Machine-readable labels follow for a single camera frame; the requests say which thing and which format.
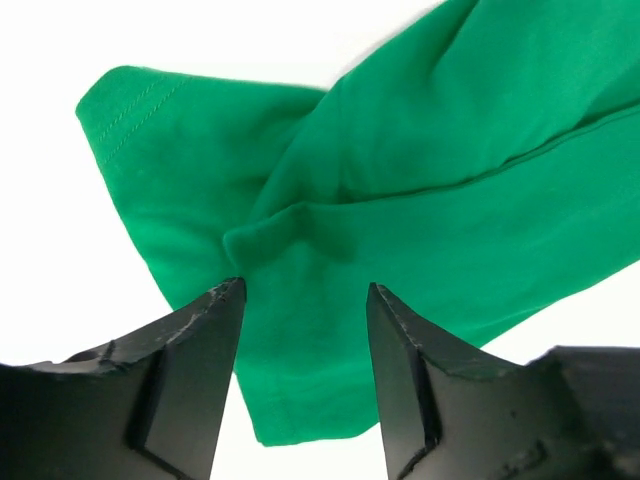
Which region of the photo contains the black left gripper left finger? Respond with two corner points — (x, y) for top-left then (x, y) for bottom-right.
(1, 278), (246, 480)

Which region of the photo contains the green t shirt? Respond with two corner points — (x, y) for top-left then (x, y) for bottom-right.
(76, 1), (639, 446)

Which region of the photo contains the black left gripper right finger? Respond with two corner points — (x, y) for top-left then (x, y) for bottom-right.
(366, 284), (639, 480)

